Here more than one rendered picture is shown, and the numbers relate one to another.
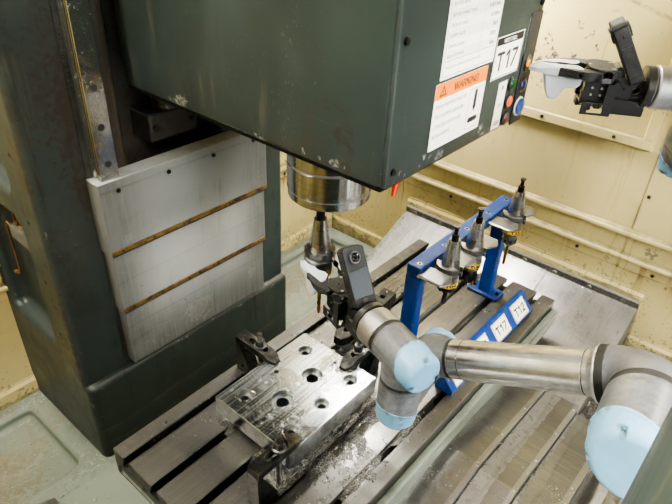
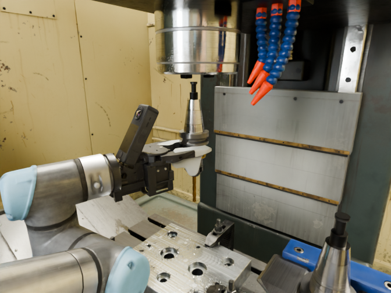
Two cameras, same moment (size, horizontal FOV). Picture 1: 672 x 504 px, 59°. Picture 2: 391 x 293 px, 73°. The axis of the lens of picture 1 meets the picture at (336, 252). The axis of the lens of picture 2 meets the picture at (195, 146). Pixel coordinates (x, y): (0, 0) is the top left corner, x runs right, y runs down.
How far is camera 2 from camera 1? 1.21 m
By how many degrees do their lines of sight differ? 79
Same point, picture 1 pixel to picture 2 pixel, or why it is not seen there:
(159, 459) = (145, 228)
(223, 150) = (305, 98)
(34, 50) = not seen: hidden behind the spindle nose
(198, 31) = not seen: outside the picture
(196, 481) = (127, 243)
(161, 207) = (247, 118)
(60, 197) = (208, 90)
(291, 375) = (195, 255)
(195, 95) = not seen: hidden behind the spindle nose
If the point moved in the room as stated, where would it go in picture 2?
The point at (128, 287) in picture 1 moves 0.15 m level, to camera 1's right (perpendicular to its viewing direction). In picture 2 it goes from (220, 157) to (225, 171)
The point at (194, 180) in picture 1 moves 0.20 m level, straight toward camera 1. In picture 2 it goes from (274, 111) to (219, 114)
